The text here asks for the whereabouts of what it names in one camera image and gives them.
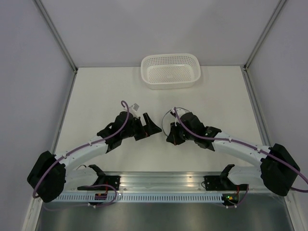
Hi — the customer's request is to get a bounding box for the left aluminium frame post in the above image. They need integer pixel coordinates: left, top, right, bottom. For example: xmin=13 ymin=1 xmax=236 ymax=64
xmin=33 ymin=0 xmax=79 ymax=73

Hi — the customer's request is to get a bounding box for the white perforated plastic basket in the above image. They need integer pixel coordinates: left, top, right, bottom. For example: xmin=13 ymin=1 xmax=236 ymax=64
xmin=141 ymin=53 xmax=201 ymax=90

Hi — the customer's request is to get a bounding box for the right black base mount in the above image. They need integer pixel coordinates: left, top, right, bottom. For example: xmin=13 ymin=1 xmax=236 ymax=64
xmin=201 ymin=175 xmax=227 ymax=191

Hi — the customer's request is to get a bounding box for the aluminium mounting rail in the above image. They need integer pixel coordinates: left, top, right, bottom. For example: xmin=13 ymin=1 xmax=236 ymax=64
xmin=33 ymin=171 xmax=295 ymax=193

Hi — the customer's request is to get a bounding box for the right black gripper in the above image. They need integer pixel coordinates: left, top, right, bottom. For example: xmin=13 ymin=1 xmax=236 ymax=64
xmin=167 ymin=121 xmax=196 ymax=146

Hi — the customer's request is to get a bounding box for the round white mesh laundry bag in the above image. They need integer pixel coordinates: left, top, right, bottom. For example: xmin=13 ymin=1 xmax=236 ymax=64
xmin=161 ymin=107 xmax=190 ymax=137

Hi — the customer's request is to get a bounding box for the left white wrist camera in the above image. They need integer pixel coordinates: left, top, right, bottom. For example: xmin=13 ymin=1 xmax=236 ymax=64
xmin=129 ymin=103 xmax=140 ymax=118

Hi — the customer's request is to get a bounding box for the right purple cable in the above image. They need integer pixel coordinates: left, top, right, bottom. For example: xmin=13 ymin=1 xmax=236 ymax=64
xmin=172 ymin=107 xmax=308 ymax=193

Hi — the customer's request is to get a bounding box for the aluminium frame post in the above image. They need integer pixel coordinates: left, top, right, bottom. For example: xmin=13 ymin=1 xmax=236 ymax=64
xmin=33 ymin=0 xmax=79 ymax=73
xmin=243 ymin=0 xmax=288 ymax=72

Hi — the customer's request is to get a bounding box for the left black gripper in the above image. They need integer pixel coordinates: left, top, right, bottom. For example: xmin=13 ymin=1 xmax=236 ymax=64
xmin=121 ymin=113 xmax=162 ymax=141

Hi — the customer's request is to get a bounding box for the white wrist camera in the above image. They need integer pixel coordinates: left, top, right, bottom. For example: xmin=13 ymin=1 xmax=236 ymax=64
xmin=170 ymin=107 xmax=189 ymax=126
xmin=129 ymin=103 xmax=140 ymax=118

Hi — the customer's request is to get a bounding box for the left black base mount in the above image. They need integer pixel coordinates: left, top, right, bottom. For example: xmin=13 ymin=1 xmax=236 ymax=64
xmin=77 ymin=175 xmax=120 ymax=191

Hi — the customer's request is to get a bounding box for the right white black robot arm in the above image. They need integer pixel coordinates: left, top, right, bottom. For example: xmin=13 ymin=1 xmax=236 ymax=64
xmin=166 ymin=108 xmax=300 ymax=196

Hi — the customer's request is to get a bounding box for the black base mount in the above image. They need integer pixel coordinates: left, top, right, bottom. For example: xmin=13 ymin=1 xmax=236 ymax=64
xmin=201 ymin=175 xmax=227 ymax=191
xmin=77 ymin=175 xmax=120 ymax=191

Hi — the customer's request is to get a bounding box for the right aluminium frame post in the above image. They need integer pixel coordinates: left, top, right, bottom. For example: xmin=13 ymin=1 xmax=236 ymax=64
xmin=243 ymin=0 xmax=288 ymax=72

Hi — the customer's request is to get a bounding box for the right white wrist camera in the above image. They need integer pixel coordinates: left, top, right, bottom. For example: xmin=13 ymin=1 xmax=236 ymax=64
xmin=170 ymin=107 xmax=189 ymax=126

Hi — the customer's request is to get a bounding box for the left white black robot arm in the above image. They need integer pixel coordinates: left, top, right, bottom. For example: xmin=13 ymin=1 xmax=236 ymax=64
xmin=27 ymin=111 xmax=162 ymax=203

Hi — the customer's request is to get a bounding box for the white slotted cable duct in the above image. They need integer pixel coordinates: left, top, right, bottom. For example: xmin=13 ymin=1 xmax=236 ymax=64
xmin=53 ymin=192 xmax=223 ymax=203

